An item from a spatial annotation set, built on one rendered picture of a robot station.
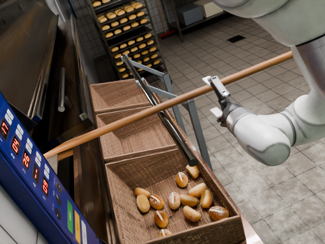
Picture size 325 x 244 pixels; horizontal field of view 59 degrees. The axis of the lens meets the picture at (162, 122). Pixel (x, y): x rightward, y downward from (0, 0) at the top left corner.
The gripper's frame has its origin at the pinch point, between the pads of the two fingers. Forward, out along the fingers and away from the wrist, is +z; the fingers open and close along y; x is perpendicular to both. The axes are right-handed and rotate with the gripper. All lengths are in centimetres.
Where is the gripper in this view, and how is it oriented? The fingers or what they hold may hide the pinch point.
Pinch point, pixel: (210, 95)
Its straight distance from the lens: 109.9
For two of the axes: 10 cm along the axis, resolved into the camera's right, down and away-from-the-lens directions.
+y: 2.9, 8.1, 5.2
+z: -2.7, -4.5, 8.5
